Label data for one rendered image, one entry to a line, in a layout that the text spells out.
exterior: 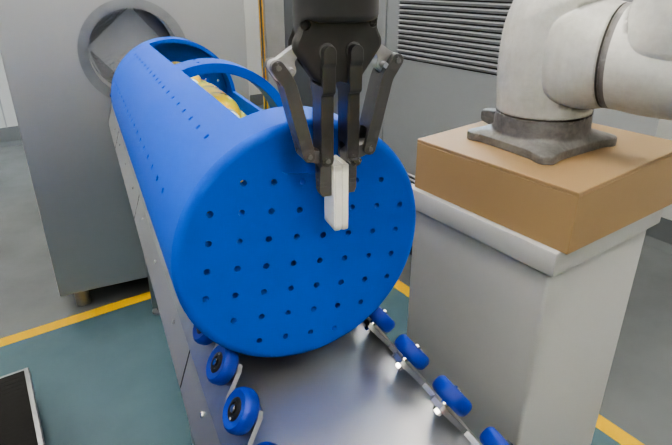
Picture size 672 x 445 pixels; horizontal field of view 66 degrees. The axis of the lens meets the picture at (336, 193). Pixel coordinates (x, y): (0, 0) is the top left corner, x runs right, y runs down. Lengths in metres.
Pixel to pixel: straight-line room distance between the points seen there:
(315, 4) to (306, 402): 0.42
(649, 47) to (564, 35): 0.11
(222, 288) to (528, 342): 0.54
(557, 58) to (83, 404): 1.83
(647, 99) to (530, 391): 0.49
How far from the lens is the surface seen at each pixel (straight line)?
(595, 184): 0.80
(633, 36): 0.81
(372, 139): 0.50
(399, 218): 0.60
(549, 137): 0.89
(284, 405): 0.62
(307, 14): 0.45
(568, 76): 0.84
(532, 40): 0.86
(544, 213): 0.81
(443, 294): 1.01
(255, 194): 0.51
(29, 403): 1.96
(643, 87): 0.81
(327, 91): 0.46
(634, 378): 2.30
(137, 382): 2.13
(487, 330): 0.97
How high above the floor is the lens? 1.36
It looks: 23 degrees down
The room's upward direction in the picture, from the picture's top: straight up
